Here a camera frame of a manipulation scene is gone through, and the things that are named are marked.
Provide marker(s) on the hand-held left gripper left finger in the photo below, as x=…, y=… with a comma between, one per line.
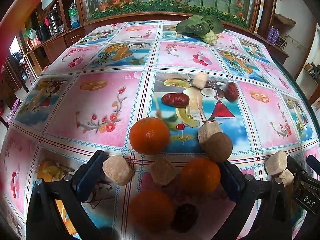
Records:
x=87, y=177

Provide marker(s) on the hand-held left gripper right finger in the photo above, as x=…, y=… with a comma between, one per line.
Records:
x=231, y=180

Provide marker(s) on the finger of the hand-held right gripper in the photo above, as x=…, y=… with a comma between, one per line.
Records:
x=296, y=170
x=313, y=163

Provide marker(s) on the tan freeze-dried cube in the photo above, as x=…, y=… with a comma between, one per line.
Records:
x=275, y=166
x=116, y=170
x=163, y=172
x=287, y=178
x=201, y=80
x=208, y=132

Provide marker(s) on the orange tangerine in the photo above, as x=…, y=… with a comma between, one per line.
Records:
x=149, y=135
x=200, y=176
x=151, y=211

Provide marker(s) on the brown round longan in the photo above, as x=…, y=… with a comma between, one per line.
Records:
x=218, y=147

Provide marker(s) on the dark red jujube date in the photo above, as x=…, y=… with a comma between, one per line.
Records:
x=185, y=217

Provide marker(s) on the purple bottle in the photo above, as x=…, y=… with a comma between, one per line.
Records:
x=270, y=34
x=275, y=35

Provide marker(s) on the brown wooden cabinet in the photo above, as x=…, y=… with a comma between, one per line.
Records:
x=72, y=36

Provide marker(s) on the green bok choy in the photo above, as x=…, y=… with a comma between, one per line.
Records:
x=200, y=26

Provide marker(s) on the black thermos flask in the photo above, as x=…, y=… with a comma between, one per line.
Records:
x=52, y=21

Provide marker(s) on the green plastic bottle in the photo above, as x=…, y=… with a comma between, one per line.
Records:
x=74, y=15

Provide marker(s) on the red bar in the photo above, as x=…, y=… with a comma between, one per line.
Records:
x=22, y=12

